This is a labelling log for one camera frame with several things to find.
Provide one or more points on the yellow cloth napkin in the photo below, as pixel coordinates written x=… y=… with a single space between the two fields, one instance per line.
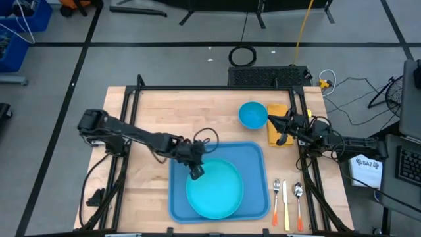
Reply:
x=278 y=108

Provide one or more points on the blue plastic tray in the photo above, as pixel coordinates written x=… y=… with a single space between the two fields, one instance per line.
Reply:
x=250 y=158

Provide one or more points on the white labelled box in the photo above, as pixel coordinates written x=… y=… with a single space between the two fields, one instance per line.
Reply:
x=366 y=171

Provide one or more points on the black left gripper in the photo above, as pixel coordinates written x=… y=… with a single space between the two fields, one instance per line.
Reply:
x=190 y=153

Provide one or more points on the black vacuum wand tube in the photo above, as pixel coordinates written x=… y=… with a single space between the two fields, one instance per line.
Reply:
x=138 y=11

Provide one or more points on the teal round plate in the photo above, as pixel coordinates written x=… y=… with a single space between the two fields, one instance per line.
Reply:
x=217 y=194

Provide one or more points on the blue plastic storage bin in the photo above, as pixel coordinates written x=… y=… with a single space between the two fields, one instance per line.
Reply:
x=36 y=18
x=13 y=52

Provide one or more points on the black perforated metal box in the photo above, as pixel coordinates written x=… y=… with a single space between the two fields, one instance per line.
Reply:
x=266 y=76

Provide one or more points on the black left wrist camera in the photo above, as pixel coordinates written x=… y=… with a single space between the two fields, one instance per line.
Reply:
x=197 y=172

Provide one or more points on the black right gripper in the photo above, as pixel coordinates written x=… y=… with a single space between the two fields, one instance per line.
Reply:
x=299 y=128

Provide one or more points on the black table clamp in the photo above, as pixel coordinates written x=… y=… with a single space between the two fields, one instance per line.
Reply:
x=97 y=197

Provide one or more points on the yellow power plug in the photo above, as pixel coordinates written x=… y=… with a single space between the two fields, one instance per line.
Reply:
x=324 y=84

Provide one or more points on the grey metal bar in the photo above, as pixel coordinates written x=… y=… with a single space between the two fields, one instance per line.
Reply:
x=13 y=80

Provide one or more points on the orange shop vacuum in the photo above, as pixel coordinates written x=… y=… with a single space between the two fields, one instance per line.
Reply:
x=79 y=4

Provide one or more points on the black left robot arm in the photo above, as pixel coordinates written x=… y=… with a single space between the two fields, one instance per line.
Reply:
x=131 y=131

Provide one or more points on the grey laptop computer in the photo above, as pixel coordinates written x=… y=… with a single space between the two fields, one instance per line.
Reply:
x=391 y=184

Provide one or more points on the blue ribbed bowl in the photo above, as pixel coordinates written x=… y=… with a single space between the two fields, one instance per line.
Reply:
x=252 y=115

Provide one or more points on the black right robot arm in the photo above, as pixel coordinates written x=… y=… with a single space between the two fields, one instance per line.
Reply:
x=355 y=145

